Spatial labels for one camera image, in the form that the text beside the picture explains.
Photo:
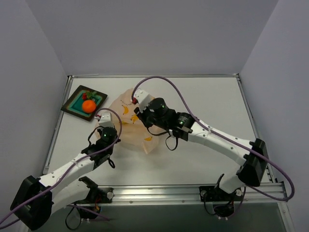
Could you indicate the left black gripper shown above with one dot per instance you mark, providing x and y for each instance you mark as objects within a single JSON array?
[{"x": 116, "y": 140}]

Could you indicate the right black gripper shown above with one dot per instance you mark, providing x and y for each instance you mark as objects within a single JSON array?
[{"x": 139, "y": 114}]

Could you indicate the banana print plastic bag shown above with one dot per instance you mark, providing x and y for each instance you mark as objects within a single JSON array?
[{"x": 133, "y": 131}]

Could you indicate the orange fake fruit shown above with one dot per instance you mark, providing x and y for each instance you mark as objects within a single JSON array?
[{"x": 89, "y": 106}]

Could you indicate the fake strawberry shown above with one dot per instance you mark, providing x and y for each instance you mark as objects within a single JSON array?
[{"x": 89, "y": 95}]

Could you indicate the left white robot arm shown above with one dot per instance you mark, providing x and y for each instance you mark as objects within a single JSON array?
[{"x": 34, "y": 201}]

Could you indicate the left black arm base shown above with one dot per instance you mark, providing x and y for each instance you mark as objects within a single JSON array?
[{"x": 88, "y": 204}]

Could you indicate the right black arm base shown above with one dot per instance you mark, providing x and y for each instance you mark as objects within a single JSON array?
[{"x": 219, "y": 203}]

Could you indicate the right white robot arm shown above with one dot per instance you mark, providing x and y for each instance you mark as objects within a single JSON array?
[{"x": 249, "y": 155}]

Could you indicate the green square plate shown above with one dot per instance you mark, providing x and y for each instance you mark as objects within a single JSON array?
[{"x": 73, "y": 105}]

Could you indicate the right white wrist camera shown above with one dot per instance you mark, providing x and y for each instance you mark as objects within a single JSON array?
[{"x": 142, "y": 98}]

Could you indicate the aluminium front rail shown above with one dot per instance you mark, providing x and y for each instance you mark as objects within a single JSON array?
[{"x": 166, "y": 194}]

